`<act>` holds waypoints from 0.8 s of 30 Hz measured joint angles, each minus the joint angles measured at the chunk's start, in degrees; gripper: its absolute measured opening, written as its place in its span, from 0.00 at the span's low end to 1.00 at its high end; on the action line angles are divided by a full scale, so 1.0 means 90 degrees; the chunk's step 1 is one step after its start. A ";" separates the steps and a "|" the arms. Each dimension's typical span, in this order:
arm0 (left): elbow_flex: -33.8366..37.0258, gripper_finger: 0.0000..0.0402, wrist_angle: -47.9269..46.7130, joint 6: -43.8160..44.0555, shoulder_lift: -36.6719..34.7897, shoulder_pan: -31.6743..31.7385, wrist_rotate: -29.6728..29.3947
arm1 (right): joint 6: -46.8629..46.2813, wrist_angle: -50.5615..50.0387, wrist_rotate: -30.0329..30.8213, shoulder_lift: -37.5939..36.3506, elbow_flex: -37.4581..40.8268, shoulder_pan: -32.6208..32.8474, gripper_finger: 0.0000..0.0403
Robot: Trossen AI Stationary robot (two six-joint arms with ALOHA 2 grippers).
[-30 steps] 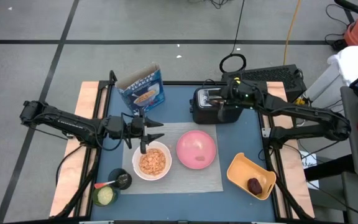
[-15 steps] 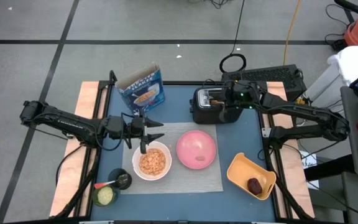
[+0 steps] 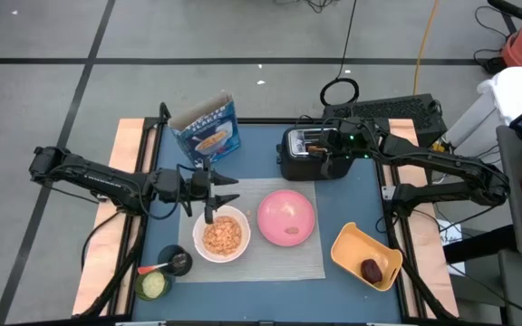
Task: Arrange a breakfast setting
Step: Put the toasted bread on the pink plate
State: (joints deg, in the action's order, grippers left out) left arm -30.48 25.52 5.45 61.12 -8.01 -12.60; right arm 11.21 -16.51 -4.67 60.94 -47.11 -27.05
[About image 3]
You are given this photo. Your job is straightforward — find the black cup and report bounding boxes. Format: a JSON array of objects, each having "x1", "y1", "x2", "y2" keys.
[{"x1": 157, "y1": 244, "x2": 194, "y2": 277}]

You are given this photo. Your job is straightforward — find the white cloth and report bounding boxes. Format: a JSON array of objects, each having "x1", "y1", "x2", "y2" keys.
[{"x1": 477, "y1": 66, "x2": 522, "y2": 127}]

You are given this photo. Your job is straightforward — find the yellow plastic basket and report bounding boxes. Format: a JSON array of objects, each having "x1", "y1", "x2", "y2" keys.
[{"x1": 330, "y1": 221, "x2": 404, "y2": 292}]

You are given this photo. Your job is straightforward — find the grey woven placemat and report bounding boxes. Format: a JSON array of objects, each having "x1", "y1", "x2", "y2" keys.
[{"x1": 177, "y1": 177, "x2": 326, "y2": 284}]

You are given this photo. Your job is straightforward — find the black cable by left arm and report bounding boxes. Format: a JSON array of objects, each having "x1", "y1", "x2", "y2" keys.
[{"x1": 81, "y1": 210, "x2": 124, "y2": 273}]

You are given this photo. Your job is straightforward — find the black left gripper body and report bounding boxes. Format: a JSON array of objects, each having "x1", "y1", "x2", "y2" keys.
[{"x1": 151, "y1": 157, "x2": 216, "y2": 225}]

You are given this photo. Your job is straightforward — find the white paper sheet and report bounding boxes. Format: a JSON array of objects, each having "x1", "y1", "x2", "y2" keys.
[{"x1": 437, "y1": 219, "x2": 467, "y2": 275}]

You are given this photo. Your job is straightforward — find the black computer case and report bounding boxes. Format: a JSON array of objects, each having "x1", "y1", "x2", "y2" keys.
[{"x1": 322, "y1": 93, "x2": 449, "y2": 153}]

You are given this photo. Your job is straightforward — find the dark red apple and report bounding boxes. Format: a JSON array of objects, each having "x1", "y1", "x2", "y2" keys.
[{"x1": 360, "y1": 258, "x2": 384, "y2": 285}]

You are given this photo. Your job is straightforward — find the orange cereal flakes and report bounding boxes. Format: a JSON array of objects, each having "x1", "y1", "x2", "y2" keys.
[{"x1": 202, "y1": 216, "x2": 243, "y2": 257}]

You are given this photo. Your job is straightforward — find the metal spoon with orange handle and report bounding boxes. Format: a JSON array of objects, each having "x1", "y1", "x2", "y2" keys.
[{"x1": 137, "y1": 253, "x2": 189, "y2": 276}]

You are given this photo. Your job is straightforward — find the green cup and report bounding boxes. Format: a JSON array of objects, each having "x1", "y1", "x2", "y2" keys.
[{"x1": 133, "y1": 270, "x2": 173, "y2": 302}]

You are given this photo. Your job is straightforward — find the black and chrome toaster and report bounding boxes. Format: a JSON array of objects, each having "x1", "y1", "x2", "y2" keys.
[{"x1": 275, "y1": 125, "x2": 357, "y2": 182}]

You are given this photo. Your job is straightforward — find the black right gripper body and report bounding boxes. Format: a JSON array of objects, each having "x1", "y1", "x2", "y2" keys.
[{"x1": 328, "y1": 117, "x2": 380, "y2": 159}]

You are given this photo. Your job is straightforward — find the blue frosted flakes cereal box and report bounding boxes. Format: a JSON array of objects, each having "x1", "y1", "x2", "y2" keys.
[{"x1": 168, "y1": 90, "x2": 242, "y2": 172}]

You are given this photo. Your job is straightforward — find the black floor cable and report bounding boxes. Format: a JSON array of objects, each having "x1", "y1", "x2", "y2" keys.
[{"x1": 318, "y1": 0, "x2": 361, "y2": 108}]

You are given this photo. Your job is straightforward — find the white ceramic bowl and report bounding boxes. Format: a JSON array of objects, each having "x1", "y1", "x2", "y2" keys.
[{"x1": 192, "y1": 205, "x2": 252, "y2": 264}]

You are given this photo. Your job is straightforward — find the pink plastic plate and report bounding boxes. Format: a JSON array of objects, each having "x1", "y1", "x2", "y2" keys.
[{"x1": 256, "y1": 188, "x2": 316, "y2": 248}]

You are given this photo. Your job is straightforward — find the yellow floor cable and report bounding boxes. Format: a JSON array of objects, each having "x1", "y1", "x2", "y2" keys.
[{"x1": 412, "y1": 0, "x2": 440, "y2": 96}]

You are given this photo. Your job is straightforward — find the yellow plug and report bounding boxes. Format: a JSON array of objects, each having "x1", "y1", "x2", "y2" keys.
[{"x1": 428, "y1": 140, "x2": 447, "y2": 158}]

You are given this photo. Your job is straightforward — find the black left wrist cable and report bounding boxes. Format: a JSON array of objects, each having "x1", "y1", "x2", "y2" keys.
[{"x1": 138, "y1": 162, "x2": 198, "y2": 222}]

